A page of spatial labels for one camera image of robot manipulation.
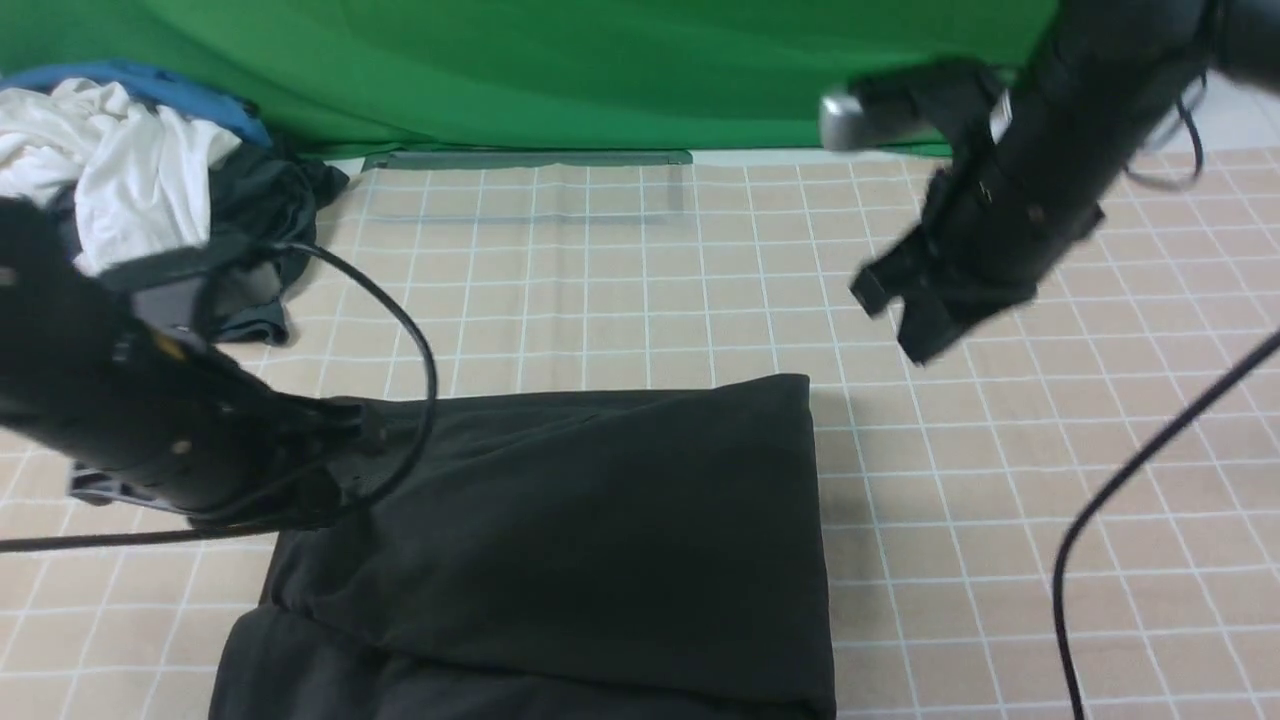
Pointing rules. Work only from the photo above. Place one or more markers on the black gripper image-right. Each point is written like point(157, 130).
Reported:
point(1029, 193)

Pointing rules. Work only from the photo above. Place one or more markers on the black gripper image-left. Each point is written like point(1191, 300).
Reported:
point(152, 423)

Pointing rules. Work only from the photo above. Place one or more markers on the dark gray long-sleeved shirt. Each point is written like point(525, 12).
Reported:
point(649, 554)

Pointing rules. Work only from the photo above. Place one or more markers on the white crumpled shirt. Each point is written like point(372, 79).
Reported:
point(139, 176)

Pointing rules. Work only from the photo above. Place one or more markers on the beige checkered tablecloth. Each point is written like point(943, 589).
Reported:
point(944, 490)

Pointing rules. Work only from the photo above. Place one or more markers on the dark gray crumpled garment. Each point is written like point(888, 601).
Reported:
point(265, 195)

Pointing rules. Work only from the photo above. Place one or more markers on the gray-green metal bar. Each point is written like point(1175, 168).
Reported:
point(486, 159)

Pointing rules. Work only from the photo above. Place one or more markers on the blue crumpled garment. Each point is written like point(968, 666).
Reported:
point(145, 83)

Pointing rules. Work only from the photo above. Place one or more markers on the green backdrop cloth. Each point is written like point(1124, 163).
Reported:
point(343, 78)

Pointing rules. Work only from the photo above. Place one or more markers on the black cable image-left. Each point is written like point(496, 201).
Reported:
point(369, 479)

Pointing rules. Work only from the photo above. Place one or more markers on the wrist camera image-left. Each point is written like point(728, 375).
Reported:
point(193, 292)

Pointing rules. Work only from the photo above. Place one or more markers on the silver black wrist camera image-right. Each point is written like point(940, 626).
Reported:
point(951, 96)

